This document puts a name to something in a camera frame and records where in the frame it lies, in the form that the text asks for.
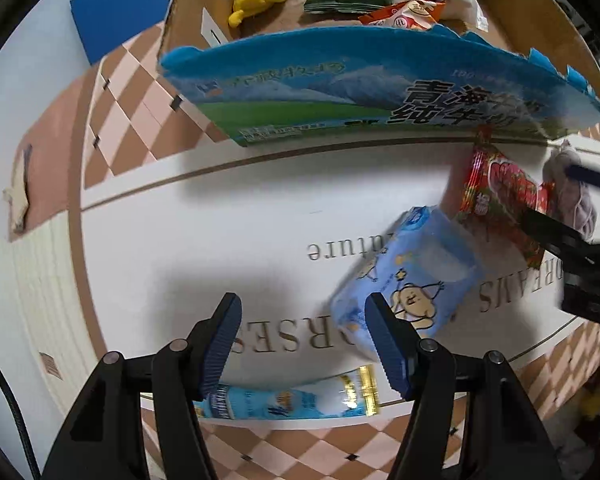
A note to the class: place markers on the blue tissue pack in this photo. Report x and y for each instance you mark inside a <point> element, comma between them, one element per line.
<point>424,271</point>

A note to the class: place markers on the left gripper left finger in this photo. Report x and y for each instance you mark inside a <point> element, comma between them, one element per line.
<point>102,435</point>

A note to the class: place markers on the cardboard scrap on table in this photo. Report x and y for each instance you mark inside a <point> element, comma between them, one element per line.
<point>17,194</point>

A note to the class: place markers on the blue folded mat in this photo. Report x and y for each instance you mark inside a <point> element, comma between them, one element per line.
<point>104,25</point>

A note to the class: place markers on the blue gold milk sachet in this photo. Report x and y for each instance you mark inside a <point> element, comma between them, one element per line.
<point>350,394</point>

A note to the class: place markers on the purple knitted cloth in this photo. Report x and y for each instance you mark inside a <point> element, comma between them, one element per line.
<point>570,200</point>

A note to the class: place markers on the orange panda snack packet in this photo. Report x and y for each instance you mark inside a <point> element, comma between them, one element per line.
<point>408,14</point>

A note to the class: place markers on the checkered printed tablecloth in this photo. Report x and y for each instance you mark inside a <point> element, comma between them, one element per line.
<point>140,221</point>

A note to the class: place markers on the blue cardboard milk box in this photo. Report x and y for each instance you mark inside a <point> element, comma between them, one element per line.
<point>285,72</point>

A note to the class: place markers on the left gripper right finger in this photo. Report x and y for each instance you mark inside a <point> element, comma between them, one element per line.
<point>504,437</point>

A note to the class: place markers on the red snack packet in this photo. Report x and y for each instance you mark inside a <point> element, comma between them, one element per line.
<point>497,191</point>

